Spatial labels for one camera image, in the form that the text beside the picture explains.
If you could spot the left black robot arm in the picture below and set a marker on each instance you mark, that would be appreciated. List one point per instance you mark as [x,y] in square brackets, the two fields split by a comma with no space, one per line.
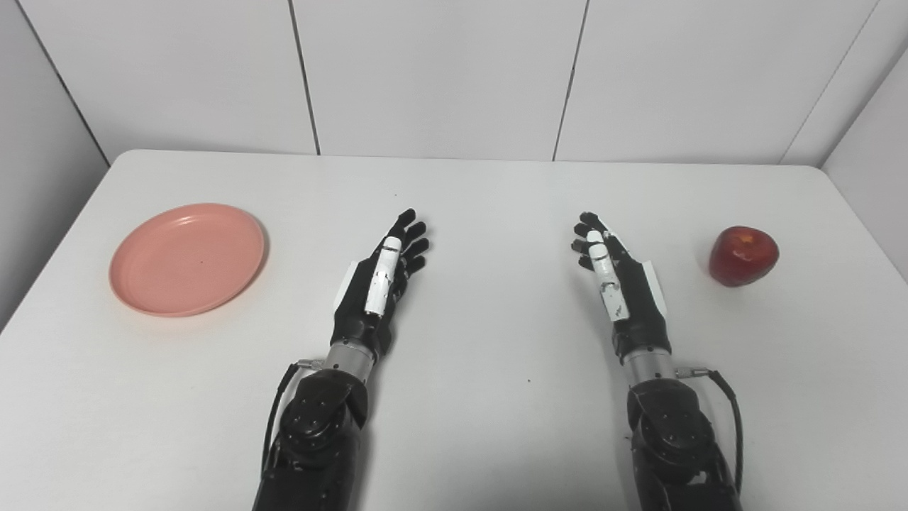
[323,426]

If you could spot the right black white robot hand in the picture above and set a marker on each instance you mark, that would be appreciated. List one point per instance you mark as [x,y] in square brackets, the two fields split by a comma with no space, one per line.
[642,305]

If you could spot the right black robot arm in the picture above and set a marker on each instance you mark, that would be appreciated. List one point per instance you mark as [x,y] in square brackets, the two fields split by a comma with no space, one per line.
[670,433]

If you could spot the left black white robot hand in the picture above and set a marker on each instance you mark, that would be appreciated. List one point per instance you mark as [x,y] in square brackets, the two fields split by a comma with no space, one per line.
[365,301]

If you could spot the pink round plate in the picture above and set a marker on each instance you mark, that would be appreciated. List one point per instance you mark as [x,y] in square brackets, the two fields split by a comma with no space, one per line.
[186,259]

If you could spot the red apple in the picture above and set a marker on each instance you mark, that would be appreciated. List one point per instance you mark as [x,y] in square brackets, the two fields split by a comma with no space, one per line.
[743,255]

